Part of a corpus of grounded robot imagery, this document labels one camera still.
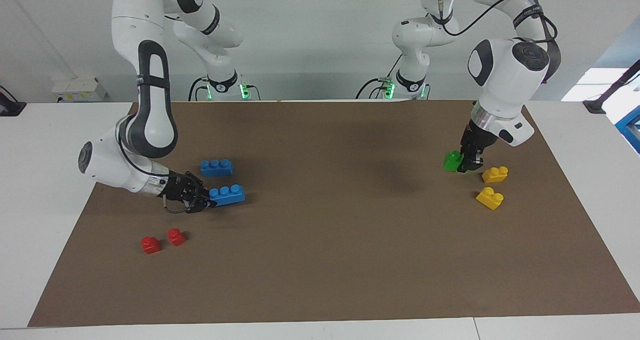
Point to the white power socket box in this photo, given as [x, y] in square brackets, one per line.
[75, 89]

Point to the green two-stud brick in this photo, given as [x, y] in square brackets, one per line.
[452, 161]

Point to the yellow two-stud brick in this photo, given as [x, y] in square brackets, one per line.
[495, 175]
[490, 199]

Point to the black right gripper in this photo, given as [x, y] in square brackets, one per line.
[176, 187]

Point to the black table clamp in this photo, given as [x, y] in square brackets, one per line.
[10, 107]

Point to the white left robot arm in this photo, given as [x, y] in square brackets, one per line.
[505, 80]

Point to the blue metal frame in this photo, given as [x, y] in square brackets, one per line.
[631, 127]

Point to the blue three-stud brick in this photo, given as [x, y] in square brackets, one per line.
[216, 169]
[229, 195]

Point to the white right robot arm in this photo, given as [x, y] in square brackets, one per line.
[152, 105]

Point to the red one-stud brick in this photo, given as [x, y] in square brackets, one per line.
[176, 238]
[150, 246]

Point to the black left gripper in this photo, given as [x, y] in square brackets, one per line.
[475, 136]

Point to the brown paper mat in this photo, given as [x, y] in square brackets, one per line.
[325, 255]

